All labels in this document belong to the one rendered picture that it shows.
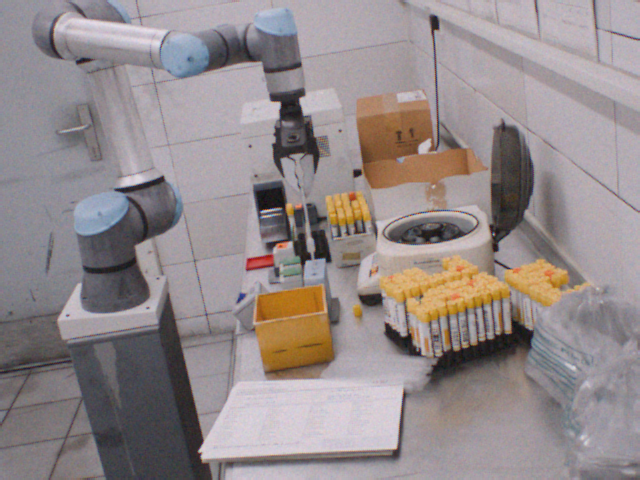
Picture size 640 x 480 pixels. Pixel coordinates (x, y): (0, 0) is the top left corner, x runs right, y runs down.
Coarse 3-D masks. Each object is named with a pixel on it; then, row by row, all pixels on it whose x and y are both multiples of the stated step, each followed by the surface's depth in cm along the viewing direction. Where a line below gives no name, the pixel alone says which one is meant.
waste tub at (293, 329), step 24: (312, 288) 165; (264, 312) 167; (288, 312) 167; (312, 312) 167; (264, 336) 154; (288, 336) 155; (312, 336) 155; (264, 360) 156; (288, 360) 156; (312, 360) 156
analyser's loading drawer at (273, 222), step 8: (280, 208) 226; (264, 216) 221; (272, 216) 222; (280, 216) 222; (264, 224) 222; (272, 224) 222; (280, 224) 222; (264, 232) 217; (272, 232) 217; (280, 232) 217; (264, 240) 218; (272, 240) 218
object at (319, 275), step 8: (320, 264) 175; (304, 272) 172; (312, 272) 172; (320, 272) 171; (304, 280) 169; (312, 280) 169; (320, 280) 169; (328, 280) 179; (328, 288) 176; (328, 296) 174; (328, 304) 171; (336, 304) 178; (328, 312) 171; (336, 312) 174; (336, 320) 172
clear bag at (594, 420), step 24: (624, 360) 116; (576, 384) 120; (600, 384) 114; (624, 384) 111; (576, 408) 116; (600, 408) 113; (624, 408) 111; (576, 432) 114; (600, 432) 111; (624, 432) 110; (576, 456) 113; (600, 456) 110; (624, 456) 109
